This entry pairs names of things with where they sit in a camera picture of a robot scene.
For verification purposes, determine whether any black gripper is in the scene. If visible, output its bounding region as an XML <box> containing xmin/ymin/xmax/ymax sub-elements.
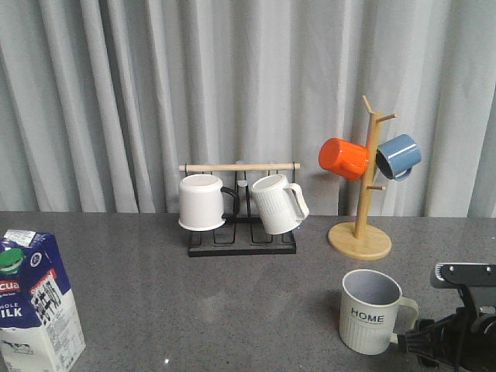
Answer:
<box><xmin>397</xmin><ymin>308</ymin><xmax>495</xmax><ymax>371</ymax></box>

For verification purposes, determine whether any cream HOME mug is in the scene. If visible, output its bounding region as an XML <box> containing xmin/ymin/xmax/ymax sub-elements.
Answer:
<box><xmin>339</xmin><ymin>269</ymin><xmax>419</xmax><ymax>355</ymax></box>

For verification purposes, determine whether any blue white milk carton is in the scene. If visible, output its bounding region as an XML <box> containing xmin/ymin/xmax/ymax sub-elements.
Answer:
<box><xmin>1</xmin><ymin>229</ymin><xmax>85</xmax><ymax>371</ymax></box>

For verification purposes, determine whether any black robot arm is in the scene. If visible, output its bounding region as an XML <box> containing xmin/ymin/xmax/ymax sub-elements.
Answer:
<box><xmin>397</xmin><ymin>263</ymin><xmax>495</xmax><ymax>371</ymax></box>

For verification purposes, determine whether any wooden mug tree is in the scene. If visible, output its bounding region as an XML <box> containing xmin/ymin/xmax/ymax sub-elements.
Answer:
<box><xmin>327</xmin><ymin>95</ymin><xmax>397</xmax><ymax>260</ymax></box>

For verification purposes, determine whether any blue mug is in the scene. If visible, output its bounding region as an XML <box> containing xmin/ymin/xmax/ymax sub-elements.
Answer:
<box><xmin>376</xmin><ymin>134</ymin><xmax>422</xmax><ymax>181</ymax></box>

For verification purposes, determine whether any orange mug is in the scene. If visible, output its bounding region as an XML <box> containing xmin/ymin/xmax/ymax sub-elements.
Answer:
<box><xmin>319</xmin><ymin>137</ymin><xmax>369</xmax><ymax>181</ymax></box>

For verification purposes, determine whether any white ribbed mug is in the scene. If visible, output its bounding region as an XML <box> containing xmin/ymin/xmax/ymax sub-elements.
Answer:
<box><xmin>251</xmin><ymin>174</ymin><xmax>309</xmax><ymax>235</ymax></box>

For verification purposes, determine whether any black metal mug rack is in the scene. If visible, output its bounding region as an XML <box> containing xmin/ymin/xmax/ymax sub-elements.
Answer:
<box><xmin>179</xmin><ymin>161</ymin><xmax>301</xmax><ymax>257</ymax></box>

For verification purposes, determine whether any grey curtain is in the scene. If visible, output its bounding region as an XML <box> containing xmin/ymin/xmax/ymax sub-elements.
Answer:
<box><xmin>1</xmin><ymin>1</ymin><xmax>495</xmax><ymax>217</ymax></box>

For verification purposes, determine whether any white mug black handle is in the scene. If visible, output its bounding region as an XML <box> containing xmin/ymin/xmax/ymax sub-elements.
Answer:
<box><xmin>178</xmin><ymin>174</ymin><xmax>239</xmax><ymax>232</ymax></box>

